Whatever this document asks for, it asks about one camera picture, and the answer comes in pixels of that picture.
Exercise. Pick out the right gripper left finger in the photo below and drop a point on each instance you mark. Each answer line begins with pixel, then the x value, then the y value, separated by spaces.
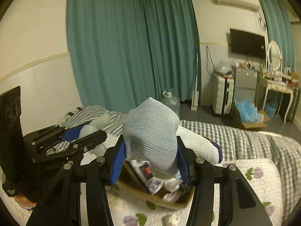
pixel 61 202

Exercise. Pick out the silver mini fridge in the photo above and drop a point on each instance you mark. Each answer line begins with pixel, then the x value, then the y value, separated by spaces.
pixel 245 83

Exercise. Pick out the box of blue bags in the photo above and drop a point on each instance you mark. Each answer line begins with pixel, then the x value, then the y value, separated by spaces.
pixel 246 116

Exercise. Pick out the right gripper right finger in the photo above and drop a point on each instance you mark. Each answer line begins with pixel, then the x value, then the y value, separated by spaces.
pixel 238 203

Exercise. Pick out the clear plastic bag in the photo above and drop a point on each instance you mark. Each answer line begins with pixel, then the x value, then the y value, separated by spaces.
pixel 225 66

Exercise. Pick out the teal window curtain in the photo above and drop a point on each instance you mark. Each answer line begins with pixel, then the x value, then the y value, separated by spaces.
pixel 280 30

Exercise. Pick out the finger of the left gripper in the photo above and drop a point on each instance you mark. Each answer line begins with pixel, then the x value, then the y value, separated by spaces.
pixel 73 133
pixel 88 142

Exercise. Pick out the grey checkered blanket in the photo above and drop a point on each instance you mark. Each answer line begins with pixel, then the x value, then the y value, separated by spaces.
pixel 235 144

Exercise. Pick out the floral patterned tissue box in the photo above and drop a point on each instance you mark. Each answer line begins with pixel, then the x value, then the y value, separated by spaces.
pixel 149 181

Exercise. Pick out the clear water jug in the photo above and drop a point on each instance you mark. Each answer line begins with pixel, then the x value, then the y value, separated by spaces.
pixel 171 102

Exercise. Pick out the white sock in box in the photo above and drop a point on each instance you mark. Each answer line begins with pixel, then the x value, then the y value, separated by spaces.
pixel 172 187

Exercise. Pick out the brown cardboard box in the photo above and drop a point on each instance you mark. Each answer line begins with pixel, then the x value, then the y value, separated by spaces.
pixel 129 182

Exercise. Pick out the black wall television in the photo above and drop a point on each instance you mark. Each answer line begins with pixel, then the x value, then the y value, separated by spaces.
pixel 248 44

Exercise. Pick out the white dressing table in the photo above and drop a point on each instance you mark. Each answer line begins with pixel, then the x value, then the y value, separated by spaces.
pixel 285 96

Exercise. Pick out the oval vanity mirror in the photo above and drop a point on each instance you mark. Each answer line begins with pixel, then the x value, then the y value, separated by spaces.
pixel 273 57

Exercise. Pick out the white sock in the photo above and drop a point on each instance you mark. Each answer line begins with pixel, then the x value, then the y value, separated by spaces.
pixel 96 125
pixel 172 187

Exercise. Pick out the light blue mesh sock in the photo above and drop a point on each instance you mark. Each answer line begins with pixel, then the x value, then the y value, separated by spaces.
pixel 150 133

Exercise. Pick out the white suitcase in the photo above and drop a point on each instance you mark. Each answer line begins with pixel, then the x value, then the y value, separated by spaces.
pixel 222 98

